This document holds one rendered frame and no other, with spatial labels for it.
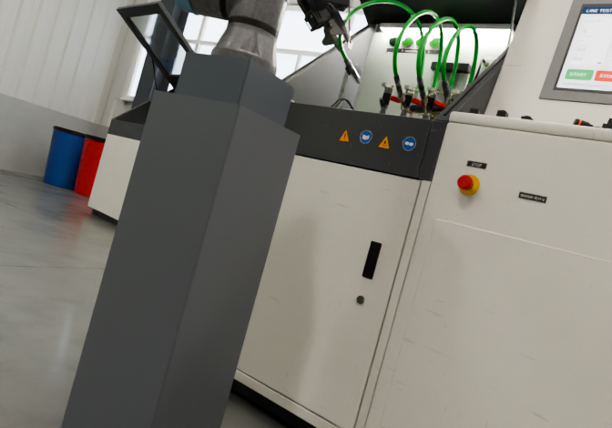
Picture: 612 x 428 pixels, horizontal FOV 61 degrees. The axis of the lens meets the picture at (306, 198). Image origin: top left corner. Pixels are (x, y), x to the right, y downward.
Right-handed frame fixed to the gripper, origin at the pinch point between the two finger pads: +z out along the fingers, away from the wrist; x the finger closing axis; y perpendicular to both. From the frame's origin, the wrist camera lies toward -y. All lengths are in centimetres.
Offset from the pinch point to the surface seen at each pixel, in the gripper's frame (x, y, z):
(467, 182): 48, 20, 53
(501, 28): 12, -51, 21
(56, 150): -588, 83, -159
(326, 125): 10.2, 26.3, 22.1
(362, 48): -31.3, -26.5, -1.6
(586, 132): 66, 0, 55
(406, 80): -20.0, -29.7, 19.3
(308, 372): 8, 68, 80
